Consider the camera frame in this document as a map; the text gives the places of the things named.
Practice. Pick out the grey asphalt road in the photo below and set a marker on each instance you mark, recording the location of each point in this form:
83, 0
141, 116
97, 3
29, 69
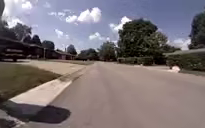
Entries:
133, 100

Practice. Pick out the low dark house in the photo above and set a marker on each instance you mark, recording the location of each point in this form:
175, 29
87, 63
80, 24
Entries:
10, 50

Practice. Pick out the concrete pavement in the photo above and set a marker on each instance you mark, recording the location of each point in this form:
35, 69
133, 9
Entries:
0, 118

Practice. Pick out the green hedge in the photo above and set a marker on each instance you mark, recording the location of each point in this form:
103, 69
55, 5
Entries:
190, 62
135, 60

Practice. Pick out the row of trees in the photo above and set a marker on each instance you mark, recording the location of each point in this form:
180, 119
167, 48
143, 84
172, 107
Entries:
23, 33

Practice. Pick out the large green tree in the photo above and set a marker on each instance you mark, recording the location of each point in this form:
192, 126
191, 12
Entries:
203, 28
140, 38

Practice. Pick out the white object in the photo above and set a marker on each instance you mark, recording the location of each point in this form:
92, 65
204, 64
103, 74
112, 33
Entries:
175, 69

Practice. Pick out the grass lawn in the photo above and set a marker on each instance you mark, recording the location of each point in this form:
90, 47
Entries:
16, 76

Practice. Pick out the pale concrete driveway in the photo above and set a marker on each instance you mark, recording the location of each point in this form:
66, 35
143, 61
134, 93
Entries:
56, 66

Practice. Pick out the low building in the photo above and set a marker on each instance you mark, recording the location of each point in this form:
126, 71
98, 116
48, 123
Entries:
193, 51

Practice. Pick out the pale concrete kerb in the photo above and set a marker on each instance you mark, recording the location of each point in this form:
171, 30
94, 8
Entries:
43, 91

